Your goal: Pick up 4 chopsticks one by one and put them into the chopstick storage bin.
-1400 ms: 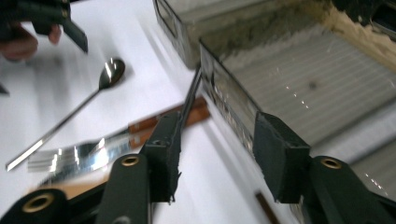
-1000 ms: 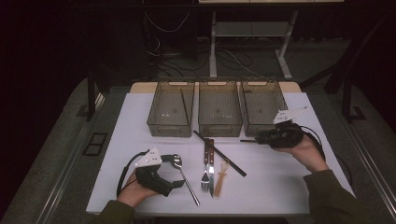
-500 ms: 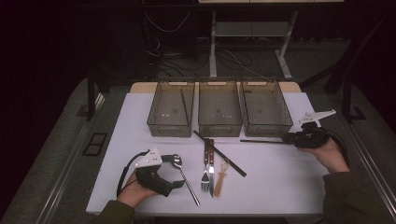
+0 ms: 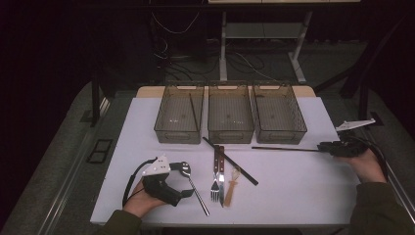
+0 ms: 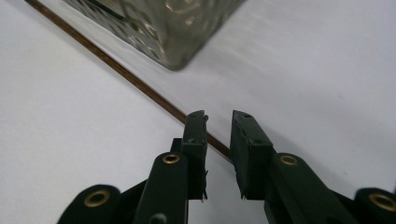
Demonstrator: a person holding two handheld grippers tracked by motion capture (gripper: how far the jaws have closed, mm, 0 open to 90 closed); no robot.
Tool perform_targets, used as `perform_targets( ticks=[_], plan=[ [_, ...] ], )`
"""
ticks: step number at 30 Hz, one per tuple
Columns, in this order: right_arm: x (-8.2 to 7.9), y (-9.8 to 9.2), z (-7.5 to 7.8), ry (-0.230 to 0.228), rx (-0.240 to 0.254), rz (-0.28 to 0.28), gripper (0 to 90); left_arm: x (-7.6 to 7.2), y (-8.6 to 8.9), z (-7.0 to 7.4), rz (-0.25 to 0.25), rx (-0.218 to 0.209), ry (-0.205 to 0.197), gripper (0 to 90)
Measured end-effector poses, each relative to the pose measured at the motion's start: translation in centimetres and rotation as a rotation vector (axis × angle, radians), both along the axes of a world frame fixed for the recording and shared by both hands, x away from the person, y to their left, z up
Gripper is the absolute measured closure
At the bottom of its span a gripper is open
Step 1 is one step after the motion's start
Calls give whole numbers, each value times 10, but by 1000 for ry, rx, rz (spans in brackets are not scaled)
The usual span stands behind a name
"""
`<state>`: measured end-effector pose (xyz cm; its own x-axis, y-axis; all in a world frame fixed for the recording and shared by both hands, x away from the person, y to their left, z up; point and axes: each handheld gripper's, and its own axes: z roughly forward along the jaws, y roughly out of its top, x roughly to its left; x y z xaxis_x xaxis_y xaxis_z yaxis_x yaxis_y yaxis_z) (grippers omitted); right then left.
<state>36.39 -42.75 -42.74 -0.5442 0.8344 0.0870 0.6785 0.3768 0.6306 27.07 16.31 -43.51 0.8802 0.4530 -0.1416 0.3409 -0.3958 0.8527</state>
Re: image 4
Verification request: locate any tangle of black floor cables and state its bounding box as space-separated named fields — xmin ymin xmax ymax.
xmin=153 ymin=35 xmax=278 ymax=82

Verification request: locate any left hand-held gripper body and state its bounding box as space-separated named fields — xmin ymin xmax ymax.
xmin=141 ymin=155 xmax=182 ymax=207

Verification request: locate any metal spoon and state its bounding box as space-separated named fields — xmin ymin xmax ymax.
xmin=180 ymin=161 xmax=210 ymax=217

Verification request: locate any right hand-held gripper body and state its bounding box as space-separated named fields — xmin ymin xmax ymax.
xmin=336 ymin=117 xmax=377 ymax=158

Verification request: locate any black chopstick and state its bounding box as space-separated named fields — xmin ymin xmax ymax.
xmin=202 ymin=137 xmax=258 ymax=187
xmin=203 ymin=136 xmax=259 ymax=184

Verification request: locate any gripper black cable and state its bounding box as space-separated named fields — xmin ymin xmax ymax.
xmin=348 ymin=135 xmax=390 ymax=180
xmin=121 ymin=156 xmax=159 ymax=208

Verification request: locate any grey metal floor rail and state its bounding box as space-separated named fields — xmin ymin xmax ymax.
xmin=38 ymin=97 xmax=111 ymax=235
xmin=353 ymin=126 xmax=415 ymax=226

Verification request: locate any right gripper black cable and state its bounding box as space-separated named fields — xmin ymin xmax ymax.
xmin=348 ymin=135 xmax=390 ymax=180

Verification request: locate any black metal stand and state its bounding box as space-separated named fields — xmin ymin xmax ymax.
xmin=357 ymin=81 xmax=386 ymax=130
xmin=79 ymin=70 xmax=103 ymax=128

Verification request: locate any person's left hand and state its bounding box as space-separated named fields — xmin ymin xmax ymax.
xmin=122 ymin=179 xmax=169 ymax=219

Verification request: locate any white standing desk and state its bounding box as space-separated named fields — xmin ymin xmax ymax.
xmin=207 ymin=0 xmax=361 ymax=85

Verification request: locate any person's right hand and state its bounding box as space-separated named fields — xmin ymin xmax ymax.
xmin=337 ymin=148 xmax=389 ymax=184

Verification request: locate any wooden-handled metal fork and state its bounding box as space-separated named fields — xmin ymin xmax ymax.
xmin=210 ymin=145 xmax=220 ymax=202

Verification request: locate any hanging white cable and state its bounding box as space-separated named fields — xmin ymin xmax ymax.
xmin=151 ymin=12 xmax=201 ymax=35

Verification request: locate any white table cover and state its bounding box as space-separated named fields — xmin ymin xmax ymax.
xmin=90 ymin=96 xmax=381 ymax=228

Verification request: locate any small wooden-handled clear spoon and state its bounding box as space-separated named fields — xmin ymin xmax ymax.
xmin=223 ymin=165 xmax=243 ymax=208

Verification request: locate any clear brown plastic bin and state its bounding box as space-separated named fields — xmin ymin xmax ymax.
xmin=207 ymin=80 xmax=255 ymax=145
xmin=252 ymin=81 xmax=308 ymax=145
xmin=154 ymin=81 xmax=206 ymax=145

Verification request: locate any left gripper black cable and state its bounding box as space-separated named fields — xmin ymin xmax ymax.
xmin=121 ymin=156 xmax=159 ymax=208

